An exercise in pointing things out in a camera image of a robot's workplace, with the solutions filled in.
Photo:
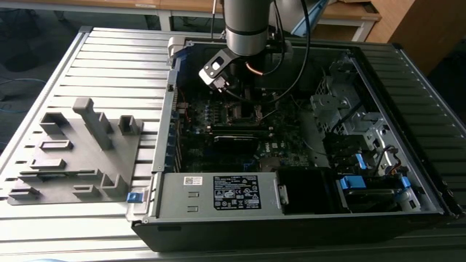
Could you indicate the CPU socket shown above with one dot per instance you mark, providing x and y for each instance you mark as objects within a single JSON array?
[{"x": 233, "y": 112}]

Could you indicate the RAM slot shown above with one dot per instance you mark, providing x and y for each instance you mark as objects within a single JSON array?
[
  {"x": 236, "y": 126},
  {"x": 240, "y": 131}
]

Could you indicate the green motherboard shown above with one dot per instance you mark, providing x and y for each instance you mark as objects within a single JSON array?
[{"x": 287, "y": 136}]

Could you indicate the black graphics card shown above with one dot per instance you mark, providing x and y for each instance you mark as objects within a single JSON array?
[{"x": 233, "y": 144}]

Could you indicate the silver metal drive cage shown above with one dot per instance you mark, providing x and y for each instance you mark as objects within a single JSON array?
[{"x": 331, "y": 103}]

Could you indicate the brown chipset heatsink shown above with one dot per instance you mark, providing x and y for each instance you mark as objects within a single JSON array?
[{"x": 269, "y": 162}]

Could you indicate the blue drive bay tab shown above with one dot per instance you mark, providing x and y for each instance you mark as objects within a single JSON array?
[{"x": 359, "y": 161}]

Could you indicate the black fan shroud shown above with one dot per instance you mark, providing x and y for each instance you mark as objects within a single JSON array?
[{"x": 306, "y": 191}]

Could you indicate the hard disk in blue carrier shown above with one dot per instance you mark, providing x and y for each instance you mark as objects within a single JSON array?
[{"x": 351, "y": 183}]

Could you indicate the grey power supply unit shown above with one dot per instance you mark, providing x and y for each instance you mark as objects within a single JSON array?
[{"x": 181, "y": 207}]

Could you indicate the wooden cabinet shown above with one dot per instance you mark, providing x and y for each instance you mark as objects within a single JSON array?
[{"x": 428, "y": 27}]

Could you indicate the blue case latch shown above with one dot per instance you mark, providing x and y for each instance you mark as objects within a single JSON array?
[{"x": 135, "y": 197}]

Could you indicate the grey parts rack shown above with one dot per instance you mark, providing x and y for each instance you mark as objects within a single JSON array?
[{"x": 83, "y": 163}]

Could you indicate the black open PC case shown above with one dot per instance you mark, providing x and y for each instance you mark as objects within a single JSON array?
[{"x": 255, "y": 234}]

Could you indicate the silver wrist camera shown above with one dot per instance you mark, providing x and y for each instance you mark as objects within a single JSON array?
[{"x": 215, "y": 65}]

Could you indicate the wooden desk white frame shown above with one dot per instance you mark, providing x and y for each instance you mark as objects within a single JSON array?
[{"x": 346, "y": 15}]

